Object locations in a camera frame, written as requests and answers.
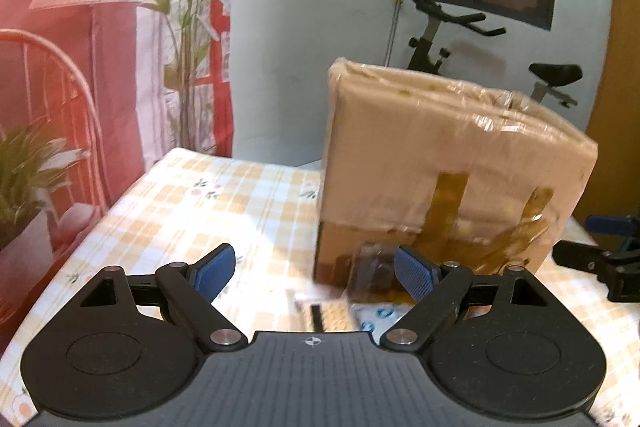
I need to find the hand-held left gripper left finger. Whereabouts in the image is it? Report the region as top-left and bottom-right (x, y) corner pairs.
(75, 243), (249, 353)

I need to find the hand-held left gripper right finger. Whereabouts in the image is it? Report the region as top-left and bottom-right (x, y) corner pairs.
(381, 245), (556, 352)

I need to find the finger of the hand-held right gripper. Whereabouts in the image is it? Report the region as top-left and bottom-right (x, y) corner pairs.
(552, 239), (640, 303)
(586, 213), (640, 239)

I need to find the clear dark snack packet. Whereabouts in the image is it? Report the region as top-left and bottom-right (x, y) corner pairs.
(349, 243), (402, 304)

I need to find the cardboard box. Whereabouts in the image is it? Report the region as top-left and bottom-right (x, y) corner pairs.
(312, 57), (599, 304)

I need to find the white blue-print snack packet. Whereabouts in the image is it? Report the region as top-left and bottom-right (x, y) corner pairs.
(350, 302), (417, 334)

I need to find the beige biscuit packet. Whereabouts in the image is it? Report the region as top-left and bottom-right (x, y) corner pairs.
(294, 289), (354, 334)

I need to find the black exercise bike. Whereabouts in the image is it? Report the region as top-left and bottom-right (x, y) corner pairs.
(395, 0), (584, 108)

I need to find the thin metal pole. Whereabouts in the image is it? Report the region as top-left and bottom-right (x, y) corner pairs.
(385, 0), (404, 68)

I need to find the printed wall backdrop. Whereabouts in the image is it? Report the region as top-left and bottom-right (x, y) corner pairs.
(0, 0), (237, 344)

